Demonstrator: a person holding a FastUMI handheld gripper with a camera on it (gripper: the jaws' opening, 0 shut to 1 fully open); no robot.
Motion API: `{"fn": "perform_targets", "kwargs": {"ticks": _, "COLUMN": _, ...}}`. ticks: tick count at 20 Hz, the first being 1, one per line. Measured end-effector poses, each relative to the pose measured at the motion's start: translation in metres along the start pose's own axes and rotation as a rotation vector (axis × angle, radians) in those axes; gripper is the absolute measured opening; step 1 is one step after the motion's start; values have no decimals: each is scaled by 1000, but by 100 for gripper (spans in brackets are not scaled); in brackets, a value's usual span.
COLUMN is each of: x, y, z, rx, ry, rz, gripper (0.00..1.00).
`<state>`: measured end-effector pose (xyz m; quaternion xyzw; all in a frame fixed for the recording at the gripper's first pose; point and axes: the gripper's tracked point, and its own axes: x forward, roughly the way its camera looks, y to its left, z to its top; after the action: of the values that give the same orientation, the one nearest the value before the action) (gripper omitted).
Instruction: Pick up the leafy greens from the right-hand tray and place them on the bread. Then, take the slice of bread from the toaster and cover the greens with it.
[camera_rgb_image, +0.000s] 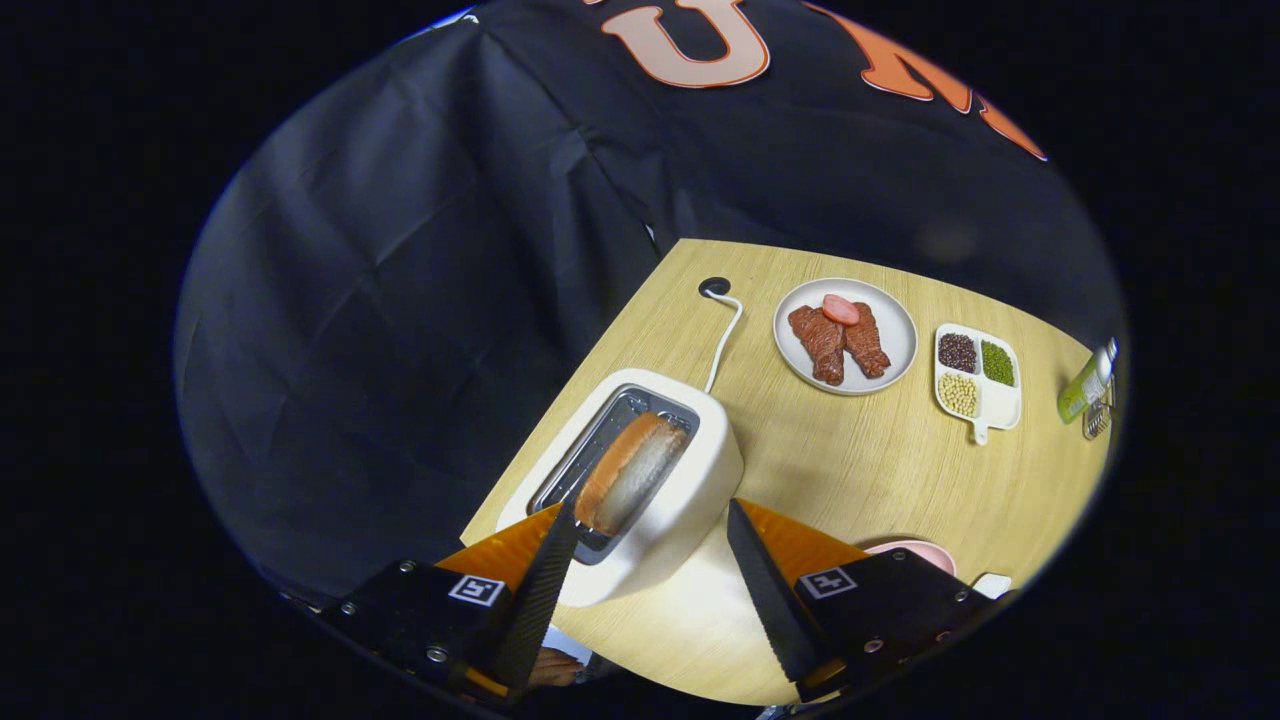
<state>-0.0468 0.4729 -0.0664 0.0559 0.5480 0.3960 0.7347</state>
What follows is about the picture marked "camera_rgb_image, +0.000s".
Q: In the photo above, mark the square white plate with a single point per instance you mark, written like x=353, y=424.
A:
x=990, y=586

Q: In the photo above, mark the green label metal bottle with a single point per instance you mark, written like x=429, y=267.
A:
x=1082, y=385

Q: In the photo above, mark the yellow soybeans portion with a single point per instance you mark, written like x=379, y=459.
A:
x=958, y=395

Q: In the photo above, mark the white toaster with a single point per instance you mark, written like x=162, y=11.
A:
x=690, y=500

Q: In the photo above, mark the round white plate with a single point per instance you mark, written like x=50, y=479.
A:
x=895, y=320

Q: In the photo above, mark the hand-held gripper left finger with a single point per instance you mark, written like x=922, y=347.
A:
x=540, y=600

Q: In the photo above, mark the pink round plate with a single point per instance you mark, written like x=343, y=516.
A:
x=915, y=550

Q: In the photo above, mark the green beans portion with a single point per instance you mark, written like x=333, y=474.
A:
x=998, y=363

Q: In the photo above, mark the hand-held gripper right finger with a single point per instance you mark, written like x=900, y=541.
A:
x=765, y=590

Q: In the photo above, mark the pink sausage slice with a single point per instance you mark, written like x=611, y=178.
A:
x=840, y=310

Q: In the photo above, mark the brown meat piece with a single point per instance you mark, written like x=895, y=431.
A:
x=820, y=345
x=868, y=345

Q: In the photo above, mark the toasted bread slice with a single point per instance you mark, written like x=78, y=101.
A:
x=630, y=475

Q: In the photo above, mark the white divided dish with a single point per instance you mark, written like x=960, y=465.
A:
x=1000, y=405

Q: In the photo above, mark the dark red beans portion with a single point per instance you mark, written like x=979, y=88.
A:
x=957, y=352

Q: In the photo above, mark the black backdrop cloth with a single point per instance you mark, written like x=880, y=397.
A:
x=400, y=300

